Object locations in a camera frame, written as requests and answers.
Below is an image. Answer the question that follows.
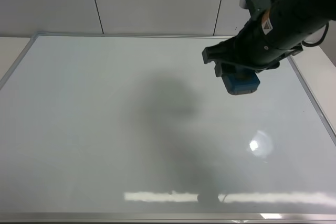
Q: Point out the blue board eraser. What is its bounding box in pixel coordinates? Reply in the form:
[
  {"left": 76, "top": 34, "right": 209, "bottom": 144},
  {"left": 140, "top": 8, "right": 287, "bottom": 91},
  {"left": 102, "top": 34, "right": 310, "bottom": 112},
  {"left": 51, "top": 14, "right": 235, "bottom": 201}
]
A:
[{"left": 222, "top": 71, "right": 260, "bottom": 95}]

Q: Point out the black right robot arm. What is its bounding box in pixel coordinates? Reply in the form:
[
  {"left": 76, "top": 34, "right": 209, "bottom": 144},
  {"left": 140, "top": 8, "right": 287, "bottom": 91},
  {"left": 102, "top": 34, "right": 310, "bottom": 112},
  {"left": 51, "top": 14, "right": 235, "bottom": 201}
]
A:
[{"left": 202, "top": 0, "right": 335, "bottom": 76}]

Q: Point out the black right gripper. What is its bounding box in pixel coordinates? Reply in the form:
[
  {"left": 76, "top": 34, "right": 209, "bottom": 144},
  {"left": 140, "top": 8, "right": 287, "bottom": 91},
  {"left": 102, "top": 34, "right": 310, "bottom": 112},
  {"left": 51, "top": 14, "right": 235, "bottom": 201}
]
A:
[{"left": 202, "top": 1, "right": 315, "bottom": 78}]

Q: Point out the white aluminium-framed whiteboard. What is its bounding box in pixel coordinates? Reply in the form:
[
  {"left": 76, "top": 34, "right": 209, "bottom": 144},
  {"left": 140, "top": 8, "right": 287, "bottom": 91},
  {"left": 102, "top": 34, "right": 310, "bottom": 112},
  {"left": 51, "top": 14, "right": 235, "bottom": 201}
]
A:
[{"left": 1, "top": 35, "right": 335, "bottom": 223}]

